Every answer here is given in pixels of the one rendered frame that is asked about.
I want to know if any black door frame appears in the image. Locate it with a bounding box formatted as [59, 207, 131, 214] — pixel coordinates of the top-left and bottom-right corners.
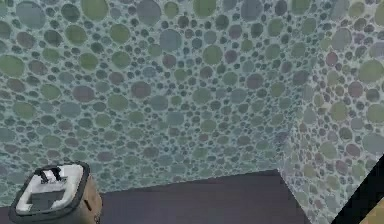
[329, 153, 384, 224]

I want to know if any brown bin with white lid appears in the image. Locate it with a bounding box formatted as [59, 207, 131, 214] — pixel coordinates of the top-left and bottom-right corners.
[8, 161, 104, 224]

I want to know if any tan wooden door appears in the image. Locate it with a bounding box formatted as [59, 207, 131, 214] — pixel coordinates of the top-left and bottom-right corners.
[359, 197, 384, 224]

